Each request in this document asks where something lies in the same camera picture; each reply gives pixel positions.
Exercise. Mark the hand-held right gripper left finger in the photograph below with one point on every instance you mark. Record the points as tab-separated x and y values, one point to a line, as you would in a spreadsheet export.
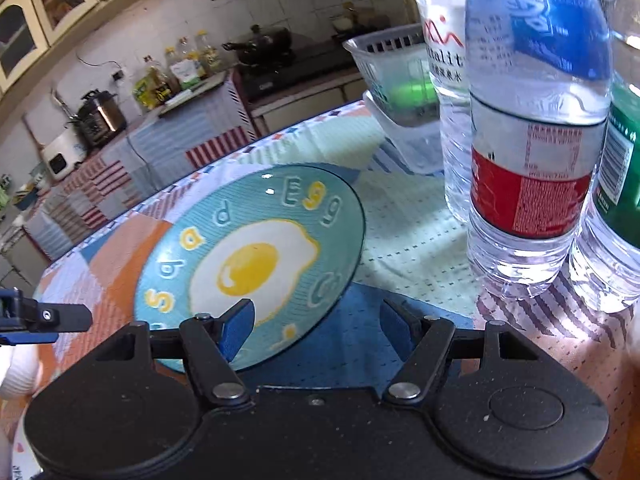
239	330

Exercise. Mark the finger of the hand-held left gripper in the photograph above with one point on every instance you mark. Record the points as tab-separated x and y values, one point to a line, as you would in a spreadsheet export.
47	316

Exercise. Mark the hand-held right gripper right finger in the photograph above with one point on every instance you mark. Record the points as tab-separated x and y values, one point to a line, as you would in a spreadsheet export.
395	325

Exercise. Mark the white ribbed bowl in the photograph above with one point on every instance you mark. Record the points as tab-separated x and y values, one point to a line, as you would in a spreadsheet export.
17	370

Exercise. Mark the teal fried egg plate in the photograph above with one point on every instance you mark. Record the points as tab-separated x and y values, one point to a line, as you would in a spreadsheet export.
260	240

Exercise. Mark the white rice cooker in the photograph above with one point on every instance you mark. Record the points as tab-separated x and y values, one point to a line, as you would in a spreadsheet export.
62	155

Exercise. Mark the clear plastic container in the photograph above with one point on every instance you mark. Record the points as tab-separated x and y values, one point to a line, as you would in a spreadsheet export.
415	145

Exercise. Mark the striped patchwork counter cloth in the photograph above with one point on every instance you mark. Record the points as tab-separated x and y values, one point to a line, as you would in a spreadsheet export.
150	145

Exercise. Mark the dark electric pressure cooker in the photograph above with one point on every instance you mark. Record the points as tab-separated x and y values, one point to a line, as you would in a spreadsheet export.
102	117

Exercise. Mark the water bottle blue red label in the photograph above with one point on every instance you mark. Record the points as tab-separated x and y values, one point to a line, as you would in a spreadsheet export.
530	160

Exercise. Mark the clear water bottle white label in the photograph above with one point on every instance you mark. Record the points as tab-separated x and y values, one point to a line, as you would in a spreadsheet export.
450	110

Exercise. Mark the green object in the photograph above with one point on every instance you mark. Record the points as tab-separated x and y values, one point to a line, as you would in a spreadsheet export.
407	94

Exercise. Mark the water bottle green label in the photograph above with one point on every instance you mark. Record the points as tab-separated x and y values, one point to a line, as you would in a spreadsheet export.
615	240

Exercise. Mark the dark cutting board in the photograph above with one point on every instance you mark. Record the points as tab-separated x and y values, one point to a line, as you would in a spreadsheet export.
195	87

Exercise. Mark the dark sauce bottle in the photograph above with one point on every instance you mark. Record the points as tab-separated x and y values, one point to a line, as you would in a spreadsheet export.
160	87

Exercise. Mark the white packet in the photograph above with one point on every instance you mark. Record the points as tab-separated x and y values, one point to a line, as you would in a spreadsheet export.
184	76

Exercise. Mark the white plastic basket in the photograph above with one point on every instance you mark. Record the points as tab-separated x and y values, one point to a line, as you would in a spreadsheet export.
380	60

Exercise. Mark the black gas stove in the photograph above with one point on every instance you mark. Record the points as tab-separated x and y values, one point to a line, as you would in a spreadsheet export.
295	67

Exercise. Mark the yellow oil bottle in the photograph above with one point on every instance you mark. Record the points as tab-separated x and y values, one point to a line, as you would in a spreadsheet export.
171	57
186	50
207	55

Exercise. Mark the black wok with lid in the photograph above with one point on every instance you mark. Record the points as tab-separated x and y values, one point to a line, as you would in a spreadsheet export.
262	42

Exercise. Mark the small pot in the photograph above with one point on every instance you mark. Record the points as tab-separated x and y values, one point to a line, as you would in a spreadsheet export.
357	17

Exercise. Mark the wall socket with plug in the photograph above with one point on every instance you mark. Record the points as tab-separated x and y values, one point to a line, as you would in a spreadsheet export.
117	74

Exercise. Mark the cream wall cabinets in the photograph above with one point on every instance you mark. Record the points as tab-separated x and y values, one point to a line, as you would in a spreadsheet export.
45	10

